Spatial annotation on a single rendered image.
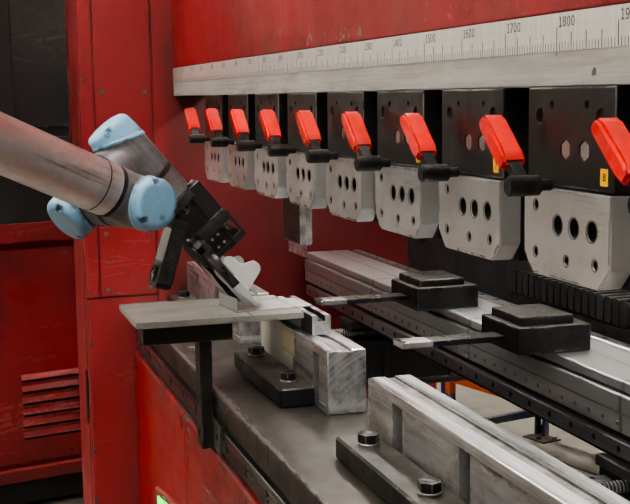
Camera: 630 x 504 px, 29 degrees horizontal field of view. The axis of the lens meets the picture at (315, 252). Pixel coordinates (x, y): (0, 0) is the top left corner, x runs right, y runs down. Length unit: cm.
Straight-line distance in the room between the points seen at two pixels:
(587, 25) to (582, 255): 19
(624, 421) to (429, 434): 26
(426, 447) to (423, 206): 29
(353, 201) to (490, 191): 41
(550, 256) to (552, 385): 64
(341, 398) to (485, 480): 53
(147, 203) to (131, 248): 112
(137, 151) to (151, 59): 96
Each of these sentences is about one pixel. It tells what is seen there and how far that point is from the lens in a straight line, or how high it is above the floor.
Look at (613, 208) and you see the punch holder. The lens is 100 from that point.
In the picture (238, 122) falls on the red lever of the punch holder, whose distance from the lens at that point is 204.
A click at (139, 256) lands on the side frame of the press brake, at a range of 281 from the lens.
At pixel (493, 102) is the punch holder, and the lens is 119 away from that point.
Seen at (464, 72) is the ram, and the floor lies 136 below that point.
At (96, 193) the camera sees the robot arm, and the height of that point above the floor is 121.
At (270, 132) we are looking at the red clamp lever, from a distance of 184.
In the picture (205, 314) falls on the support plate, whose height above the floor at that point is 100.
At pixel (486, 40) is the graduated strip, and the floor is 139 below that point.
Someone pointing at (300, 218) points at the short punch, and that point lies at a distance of 194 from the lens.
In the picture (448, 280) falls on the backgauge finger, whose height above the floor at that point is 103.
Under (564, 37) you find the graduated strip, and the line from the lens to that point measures 107.
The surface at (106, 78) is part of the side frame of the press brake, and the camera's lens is 278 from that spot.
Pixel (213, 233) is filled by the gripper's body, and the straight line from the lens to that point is 190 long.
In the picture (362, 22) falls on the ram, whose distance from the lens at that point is 155.
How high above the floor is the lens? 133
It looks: 7 degrees down
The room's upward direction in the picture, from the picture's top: 1 degrees counter-clockwise
